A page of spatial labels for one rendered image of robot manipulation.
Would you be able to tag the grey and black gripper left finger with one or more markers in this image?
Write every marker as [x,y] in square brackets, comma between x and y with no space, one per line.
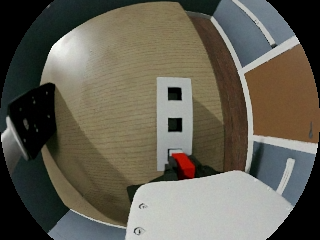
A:
[169,174]

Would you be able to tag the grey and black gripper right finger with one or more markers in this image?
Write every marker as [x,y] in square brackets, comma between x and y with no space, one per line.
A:
[200,170]

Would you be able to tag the red and grey pin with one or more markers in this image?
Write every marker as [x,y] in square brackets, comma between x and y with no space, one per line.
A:
[185,168]

